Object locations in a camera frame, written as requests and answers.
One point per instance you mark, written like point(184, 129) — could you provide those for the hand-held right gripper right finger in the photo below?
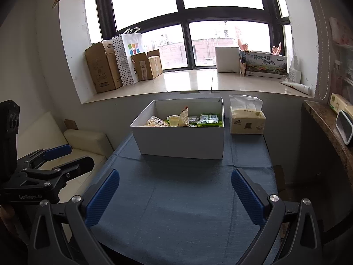
point(248, 198)

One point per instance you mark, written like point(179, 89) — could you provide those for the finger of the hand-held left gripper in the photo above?
point(80, 165)
point(59, 149)

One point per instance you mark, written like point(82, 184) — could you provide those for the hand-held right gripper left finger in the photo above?
point(102, 198)

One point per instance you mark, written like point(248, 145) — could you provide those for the large green snack bag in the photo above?
point(211, 120)

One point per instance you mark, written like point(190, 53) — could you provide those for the white cardboard box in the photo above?
point(179, 143)

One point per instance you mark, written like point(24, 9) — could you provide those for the cream sofa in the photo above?
point(82, 140)

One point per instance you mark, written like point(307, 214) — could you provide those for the brown cardboard piece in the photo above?
point(71, 124)

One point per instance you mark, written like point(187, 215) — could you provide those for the blue tablecloth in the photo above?
point(176, 198)

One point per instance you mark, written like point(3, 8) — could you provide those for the beige tissue box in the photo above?
point(245, 122)

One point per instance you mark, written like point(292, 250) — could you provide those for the dark stone top counter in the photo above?
point(317, 149)

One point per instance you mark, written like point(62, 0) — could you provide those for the round biscuit packet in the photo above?
point(154, 121)

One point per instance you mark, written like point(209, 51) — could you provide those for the tall brown cardboard box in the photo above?
point(100, 69)

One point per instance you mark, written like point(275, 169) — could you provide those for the yellow jelly cup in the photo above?
point(173, 121)

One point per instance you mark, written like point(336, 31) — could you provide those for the polka dot paper bag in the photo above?
point(128, 58)

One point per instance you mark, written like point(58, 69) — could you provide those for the open small cardboard box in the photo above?
point(146, 66)

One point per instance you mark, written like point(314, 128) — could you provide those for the white container dark window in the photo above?
point(344, 127)

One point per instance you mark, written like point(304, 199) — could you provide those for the white tube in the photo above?
point(295, 86)

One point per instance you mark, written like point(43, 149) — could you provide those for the yellow green tissue pack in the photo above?
point(340, 103)

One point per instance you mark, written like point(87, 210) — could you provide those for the white plastic bottle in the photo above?
point(294, 73)

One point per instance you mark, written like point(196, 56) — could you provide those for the small brown paper bag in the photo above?
point(243, 65)

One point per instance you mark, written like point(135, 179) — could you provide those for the printed landscape carton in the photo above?
point(264, 65)

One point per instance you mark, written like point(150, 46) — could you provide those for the white foam box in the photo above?
point(227, 59)

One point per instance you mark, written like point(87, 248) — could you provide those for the black window frame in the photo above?
point(183, 16)

